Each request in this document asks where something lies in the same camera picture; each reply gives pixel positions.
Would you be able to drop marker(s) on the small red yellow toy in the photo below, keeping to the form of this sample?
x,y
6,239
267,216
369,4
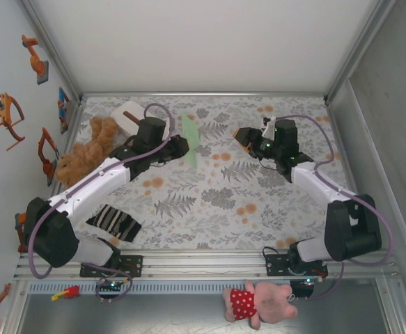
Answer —
x,y
72,291

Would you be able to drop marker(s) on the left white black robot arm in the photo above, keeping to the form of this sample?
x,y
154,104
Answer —
x,y
60,236

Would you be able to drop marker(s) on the white tissue box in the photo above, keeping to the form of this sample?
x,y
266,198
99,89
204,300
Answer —
x,y
120,115

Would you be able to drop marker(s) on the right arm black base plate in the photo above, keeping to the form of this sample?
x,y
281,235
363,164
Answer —
x,y
274,266

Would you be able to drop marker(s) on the aluminium frame post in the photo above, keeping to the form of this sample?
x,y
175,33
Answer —
x,y
49,41
358,45

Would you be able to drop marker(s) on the thin aluminium frame rail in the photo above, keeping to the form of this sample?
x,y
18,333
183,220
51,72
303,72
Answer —
x,y
202,94

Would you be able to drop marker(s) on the brown teddy bear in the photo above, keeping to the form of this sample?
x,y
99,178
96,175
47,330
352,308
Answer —
x,y
100,134

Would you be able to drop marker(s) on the green paper sheet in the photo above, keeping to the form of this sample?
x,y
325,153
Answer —
x,y
191,132

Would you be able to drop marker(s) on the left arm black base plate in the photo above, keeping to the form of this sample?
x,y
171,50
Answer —
x,y
134,266

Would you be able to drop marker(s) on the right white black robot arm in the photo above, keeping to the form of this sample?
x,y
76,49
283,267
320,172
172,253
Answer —
x,y
352,229

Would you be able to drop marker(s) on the small circuit board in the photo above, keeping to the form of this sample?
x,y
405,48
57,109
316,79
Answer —
x,y
112,285
308,280

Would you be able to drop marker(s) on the floral patterned table mat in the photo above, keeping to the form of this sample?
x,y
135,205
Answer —
x,y
188,226

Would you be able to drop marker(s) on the blue orange machine sticker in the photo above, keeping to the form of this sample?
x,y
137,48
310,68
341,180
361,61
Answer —
x,y
63,104

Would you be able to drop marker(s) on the orange grey gripper sticker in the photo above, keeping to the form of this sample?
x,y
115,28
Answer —
x,y
2,118

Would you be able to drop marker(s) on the pink pig plush toy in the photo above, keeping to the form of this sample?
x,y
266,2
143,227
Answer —
x,y
272,302

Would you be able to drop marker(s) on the aluminium side rail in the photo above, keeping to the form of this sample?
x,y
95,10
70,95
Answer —
x,y
339,139
78,115

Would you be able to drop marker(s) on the black white striped sock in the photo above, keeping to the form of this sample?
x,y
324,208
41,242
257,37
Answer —
x,y
115,222

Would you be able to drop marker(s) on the wide aluminium frame rail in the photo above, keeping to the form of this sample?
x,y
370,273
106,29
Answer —
x,y
206,264

